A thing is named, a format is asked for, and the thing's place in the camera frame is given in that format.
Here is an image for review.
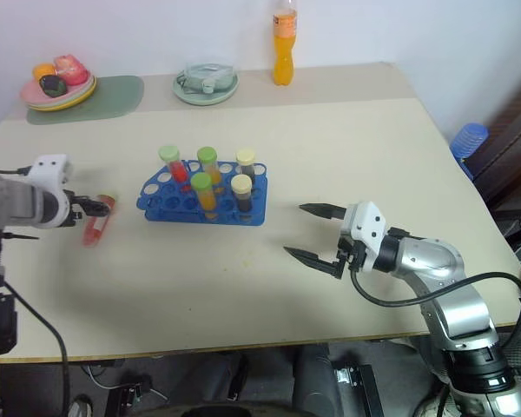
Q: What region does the green placemat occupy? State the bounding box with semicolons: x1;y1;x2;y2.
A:
25;75;146;127

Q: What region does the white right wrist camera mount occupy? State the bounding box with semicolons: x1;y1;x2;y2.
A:
338;200;392;273

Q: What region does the black cable tie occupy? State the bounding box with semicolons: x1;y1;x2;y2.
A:
1;231;41;242

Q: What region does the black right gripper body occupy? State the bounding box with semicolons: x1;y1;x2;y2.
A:
337;235;369;274

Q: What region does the orange soda bottle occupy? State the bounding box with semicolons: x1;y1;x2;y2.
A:
272;0;298;86

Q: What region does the black box under table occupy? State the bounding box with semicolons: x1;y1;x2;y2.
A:
105;381;154;417

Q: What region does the grey-green face mask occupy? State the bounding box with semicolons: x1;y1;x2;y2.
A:
175;62;237;94

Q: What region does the green-capped red liquid tube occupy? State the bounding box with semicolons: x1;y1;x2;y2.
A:
157;144;190;184

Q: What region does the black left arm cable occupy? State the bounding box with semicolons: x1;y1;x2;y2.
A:
1;277;71;417

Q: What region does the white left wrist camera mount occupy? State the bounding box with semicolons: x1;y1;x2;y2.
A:
24;153;76;229

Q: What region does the red liquid test tube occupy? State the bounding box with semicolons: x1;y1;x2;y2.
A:
82;193;119;248

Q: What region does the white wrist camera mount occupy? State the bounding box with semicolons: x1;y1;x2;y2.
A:
338;200;392;273
24;153;76;229

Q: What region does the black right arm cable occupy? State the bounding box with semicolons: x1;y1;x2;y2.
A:
348;260;521;325

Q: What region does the black bracket under table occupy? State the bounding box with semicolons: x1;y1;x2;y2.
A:
332;363;386;417

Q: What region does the grey shoe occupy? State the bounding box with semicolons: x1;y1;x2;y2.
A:
66;393;93;417

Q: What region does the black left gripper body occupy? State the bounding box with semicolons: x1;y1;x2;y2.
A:
64;189;89;228

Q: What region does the pink toy food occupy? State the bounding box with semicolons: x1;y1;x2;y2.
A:
53;54;90;86

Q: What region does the orange toy fruit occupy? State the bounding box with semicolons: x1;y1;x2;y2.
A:
32;63;57;83

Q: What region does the dark brown cabinet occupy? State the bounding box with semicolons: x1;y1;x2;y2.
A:
463;82;521;214

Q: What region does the blue test tube rack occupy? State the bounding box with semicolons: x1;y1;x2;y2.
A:
135;159;269;228

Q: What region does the cream-capped dark liquid tube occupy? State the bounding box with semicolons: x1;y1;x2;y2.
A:
235;148;258;182
230;174;254;215

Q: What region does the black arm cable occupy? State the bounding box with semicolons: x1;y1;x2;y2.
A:
1;277;71;417
348;260;521;325

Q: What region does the blue ribbed container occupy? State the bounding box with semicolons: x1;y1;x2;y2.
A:
449;122;491;182

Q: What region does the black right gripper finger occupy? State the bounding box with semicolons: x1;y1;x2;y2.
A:
298;202;347;221
282;245;346;281

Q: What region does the stack of coloured plates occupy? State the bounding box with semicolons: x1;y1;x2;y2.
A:
19;72;98;113

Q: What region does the pale green plate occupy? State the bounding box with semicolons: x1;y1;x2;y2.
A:
171;64;241;106

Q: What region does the green-capped orange liquid tube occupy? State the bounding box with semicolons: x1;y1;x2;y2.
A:
196;146;223;186
189;171;219;219

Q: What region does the black toy food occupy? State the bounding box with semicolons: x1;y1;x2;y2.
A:
39;74;68;97

